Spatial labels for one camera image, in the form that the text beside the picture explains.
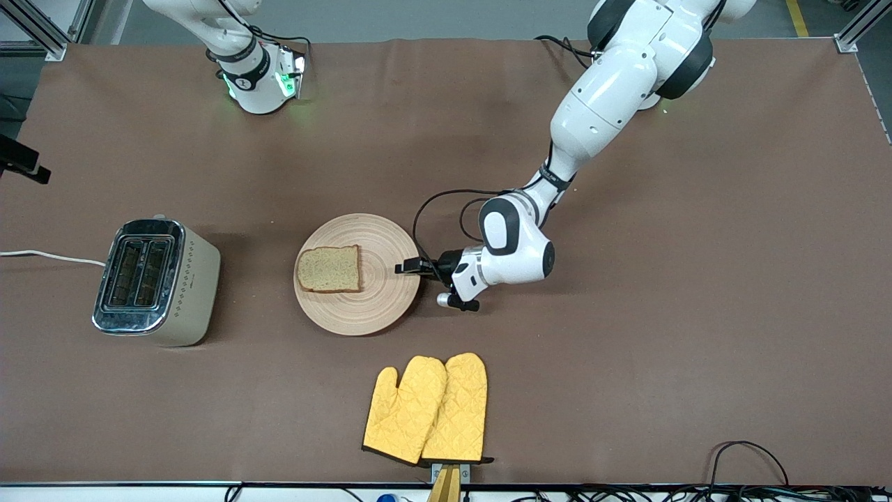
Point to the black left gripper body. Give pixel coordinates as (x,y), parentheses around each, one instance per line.
(444,268)

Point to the round wooden plate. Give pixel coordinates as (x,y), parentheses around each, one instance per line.
(376,307)

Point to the brown toast slice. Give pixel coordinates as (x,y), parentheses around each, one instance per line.
(329,268)

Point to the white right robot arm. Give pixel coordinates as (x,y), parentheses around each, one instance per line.
(254,77)

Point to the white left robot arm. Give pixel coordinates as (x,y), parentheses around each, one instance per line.
(613,90)

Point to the yellow quilted oven mitt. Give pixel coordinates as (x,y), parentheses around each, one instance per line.
(403,411)
(460,408)

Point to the beige chrome two-slot toaster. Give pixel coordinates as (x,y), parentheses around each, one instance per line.
(188,286)

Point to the small blue object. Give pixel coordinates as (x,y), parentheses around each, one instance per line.
(387,498)

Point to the wooden stick with metal bracket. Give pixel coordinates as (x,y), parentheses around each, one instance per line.
(446,484)

